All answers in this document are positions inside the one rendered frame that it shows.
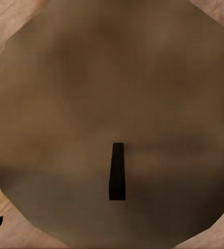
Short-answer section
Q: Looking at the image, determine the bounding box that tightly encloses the pillar candle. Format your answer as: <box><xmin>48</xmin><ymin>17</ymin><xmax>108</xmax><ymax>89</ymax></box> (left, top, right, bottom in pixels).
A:
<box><xmin>0</xmin><ymin>0</ymin><xmax>224</xmax><ymax>249</ymax></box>

